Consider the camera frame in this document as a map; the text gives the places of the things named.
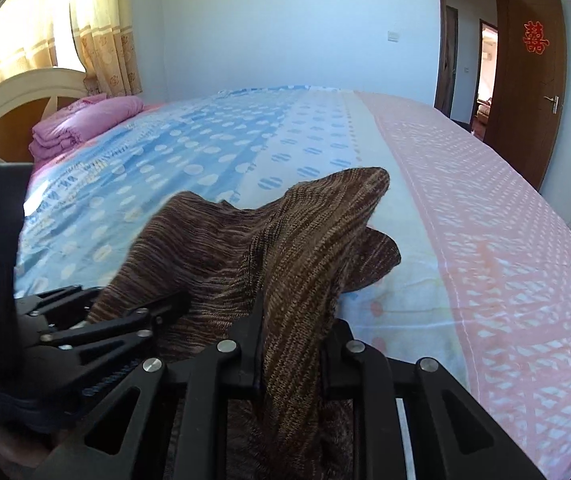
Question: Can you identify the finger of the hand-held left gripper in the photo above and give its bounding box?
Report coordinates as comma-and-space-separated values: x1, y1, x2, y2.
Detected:
40, 291, 192, 401
12, 284, 104, 333

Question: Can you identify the beige patterned curtain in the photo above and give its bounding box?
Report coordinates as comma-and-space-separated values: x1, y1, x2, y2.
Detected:
0, 0, 144, 107

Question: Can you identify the white and brown headboard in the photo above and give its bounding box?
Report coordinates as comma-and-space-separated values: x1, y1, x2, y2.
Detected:
0, 67, 92, 187

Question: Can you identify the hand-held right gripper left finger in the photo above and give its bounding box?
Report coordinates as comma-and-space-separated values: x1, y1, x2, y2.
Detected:
30, 287, 267, 480

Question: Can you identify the brown door frame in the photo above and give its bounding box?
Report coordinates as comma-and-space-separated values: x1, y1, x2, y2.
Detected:
435, 0, 512, 122

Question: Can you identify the folded pink quilt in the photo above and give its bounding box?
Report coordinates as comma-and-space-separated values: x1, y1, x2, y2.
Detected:
29, 94, 145, 163

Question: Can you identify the brown wooden door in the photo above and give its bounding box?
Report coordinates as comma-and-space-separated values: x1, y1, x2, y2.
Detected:
483, 0, 568, 192

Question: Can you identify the blue and pink printed blanket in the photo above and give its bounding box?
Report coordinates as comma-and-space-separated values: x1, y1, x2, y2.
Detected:
12, 85, 571, 467

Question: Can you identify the person's left forearm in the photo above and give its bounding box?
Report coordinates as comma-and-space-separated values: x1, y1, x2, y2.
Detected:
0, 427, 68, 480

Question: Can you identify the brown knit sweater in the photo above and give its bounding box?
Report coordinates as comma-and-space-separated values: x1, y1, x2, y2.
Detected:
85, 166, 403, 480

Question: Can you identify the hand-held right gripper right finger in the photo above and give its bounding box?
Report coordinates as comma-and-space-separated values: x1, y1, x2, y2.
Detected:
322, 317, 534, 480

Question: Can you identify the red paper door decoration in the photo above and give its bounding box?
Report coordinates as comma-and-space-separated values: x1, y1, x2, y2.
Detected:
522, 20, 551, 55

